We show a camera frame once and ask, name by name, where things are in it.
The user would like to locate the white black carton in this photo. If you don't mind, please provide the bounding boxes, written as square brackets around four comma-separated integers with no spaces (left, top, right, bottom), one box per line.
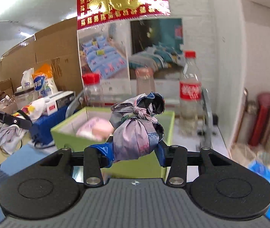
[44,90,76,116]

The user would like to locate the pink white plush toy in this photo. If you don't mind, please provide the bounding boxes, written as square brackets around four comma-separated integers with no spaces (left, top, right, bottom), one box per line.
[75,116,114,141]

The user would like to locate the slim silver thermos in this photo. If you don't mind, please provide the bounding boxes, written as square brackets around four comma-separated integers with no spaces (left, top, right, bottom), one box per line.
[235,87,250,143]

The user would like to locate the pink lid glass jar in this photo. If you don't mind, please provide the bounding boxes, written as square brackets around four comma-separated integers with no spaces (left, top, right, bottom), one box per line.
[135,67,156,98]

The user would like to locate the knotted grey pink cloth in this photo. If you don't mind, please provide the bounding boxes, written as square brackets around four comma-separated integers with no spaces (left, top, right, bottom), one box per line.
[110,91,165,162]

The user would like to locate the red label plastic bottle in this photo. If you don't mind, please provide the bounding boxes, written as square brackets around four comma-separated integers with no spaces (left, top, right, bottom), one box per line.
[179,50,203,134]

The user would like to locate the cardboard sheets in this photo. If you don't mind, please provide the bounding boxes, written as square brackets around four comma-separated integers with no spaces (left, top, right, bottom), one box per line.
[0,23,84,105]

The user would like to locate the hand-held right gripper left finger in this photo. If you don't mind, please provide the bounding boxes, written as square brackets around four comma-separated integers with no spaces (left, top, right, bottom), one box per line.
[34,142,116,188]

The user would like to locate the red lid plastic jar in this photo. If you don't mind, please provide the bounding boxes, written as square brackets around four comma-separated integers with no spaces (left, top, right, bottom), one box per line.
[82,73,105,108]

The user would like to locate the wall poster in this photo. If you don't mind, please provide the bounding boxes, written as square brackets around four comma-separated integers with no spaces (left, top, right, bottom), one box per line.
[77,0,183,96]

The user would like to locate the white shelf unit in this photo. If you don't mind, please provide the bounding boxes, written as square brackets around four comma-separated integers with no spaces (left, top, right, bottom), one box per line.
[210,0,270,162]

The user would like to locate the grey white cloth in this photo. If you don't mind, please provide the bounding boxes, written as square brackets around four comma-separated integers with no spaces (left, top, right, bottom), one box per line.
[0,123,27,155]

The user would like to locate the orange blue plastic bag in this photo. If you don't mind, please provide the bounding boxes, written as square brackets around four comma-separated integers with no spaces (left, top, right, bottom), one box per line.
[32,64,59,98]

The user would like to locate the green cardboard box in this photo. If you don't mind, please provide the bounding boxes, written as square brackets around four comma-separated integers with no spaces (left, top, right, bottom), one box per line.
[51,106,175,179]

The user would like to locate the red thermos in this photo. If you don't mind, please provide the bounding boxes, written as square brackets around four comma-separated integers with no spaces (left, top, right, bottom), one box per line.
[248,92,270,148]

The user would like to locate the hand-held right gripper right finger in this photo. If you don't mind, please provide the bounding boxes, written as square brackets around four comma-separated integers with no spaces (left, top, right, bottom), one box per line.
[155,142,236,188]

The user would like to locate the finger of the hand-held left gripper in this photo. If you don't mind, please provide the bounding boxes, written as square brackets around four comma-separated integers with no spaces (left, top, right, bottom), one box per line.
[5,110,32,130]

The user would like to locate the blue metal box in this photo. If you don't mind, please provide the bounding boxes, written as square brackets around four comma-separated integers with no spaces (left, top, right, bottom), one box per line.
[29,104,72,146]

